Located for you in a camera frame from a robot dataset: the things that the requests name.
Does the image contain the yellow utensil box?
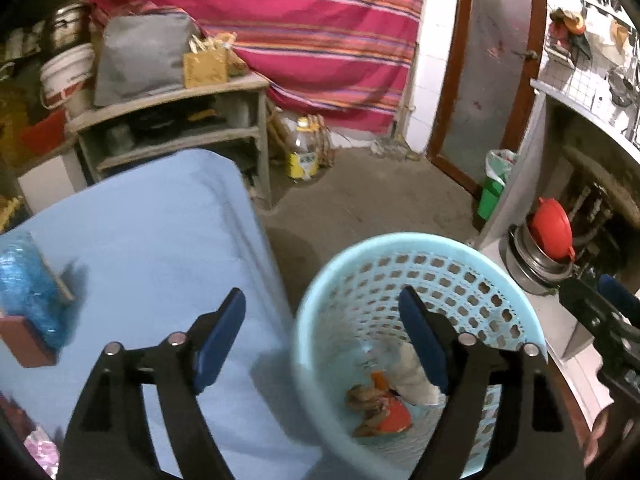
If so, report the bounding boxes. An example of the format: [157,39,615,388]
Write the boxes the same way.
[182,32,236,89]

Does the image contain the white plastic bucket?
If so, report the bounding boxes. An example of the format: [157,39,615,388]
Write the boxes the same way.
[40,42,96,120]

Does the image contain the pink foil wrapper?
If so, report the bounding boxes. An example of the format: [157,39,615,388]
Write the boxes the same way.
[24,425,60,480]

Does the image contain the light blue tablecloth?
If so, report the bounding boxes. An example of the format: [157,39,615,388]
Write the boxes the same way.
[1,150,322,479]

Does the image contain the green bin with bag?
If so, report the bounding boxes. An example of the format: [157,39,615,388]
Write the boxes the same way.
[477,150,518,221]

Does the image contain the red plastic lid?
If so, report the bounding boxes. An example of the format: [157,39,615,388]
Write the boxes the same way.
[528,197,575,261]

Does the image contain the kitchen counter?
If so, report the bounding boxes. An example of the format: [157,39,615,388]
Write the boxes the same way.
[474,80,639,425]

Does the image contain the steel cooking pot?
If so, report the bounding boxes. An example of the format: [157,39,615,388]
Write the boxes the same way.
[40,2,92,56]

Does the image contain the maroon scouring pad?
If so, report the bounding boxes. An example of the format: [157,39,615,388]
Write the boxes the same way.
[0,315,56,368]

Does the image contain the blue plastic bag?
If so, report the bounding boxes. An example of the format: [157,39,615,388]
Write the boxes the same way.
[1,232,75,350]

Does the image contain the grey low shelf table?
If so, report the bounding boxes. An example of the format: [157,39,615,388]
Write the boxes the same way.
[66,73,272,207]

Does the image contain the person's right hand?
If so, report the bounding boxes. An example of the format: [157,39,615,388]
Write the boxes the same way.
[582,403,620,467]

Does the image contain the light blue plastic basket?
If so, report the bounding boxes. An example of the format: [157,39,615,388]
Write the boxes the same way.
[292,232,548,479]

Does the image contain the brown framed door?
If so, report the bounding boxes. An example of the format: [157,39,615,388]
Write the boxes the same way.
[427,0,547,197]

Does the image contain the red woven basket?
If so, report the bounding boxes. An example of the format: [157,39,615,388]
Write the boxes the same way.
[20,110,66,156]

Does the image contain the printed packet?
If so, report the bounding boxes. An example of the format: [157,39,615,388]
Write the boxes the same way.
[38,249,75,304]

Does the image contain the oil bottle yellow label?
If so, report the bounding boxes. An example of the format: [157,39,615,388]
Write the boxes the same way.
[288,116,319,181]

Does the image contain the clear orange plastic wrapper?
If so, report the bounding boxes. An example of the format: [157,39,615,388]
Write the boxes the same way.
[345,370,412,438]

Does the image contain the grey fabric cover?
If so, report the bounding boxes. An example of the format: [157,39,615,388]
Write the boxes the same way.
[94,13,198,107]

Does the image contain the stacked steel pots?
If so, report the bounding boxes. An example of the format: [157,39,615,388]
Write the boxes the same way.
[500,224,574,296]

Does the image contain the red striped hanging cloth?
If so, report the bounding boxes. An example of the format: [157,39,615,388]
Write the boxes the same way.
[91,0,423,134]

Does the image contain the white cabinet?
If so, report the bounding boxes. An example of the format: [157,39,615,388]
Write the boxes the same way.
[17,152,87,214]

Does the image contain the beige cloth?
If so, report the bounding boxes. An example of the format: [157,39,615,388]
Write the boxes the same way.
[386,341,442,406]

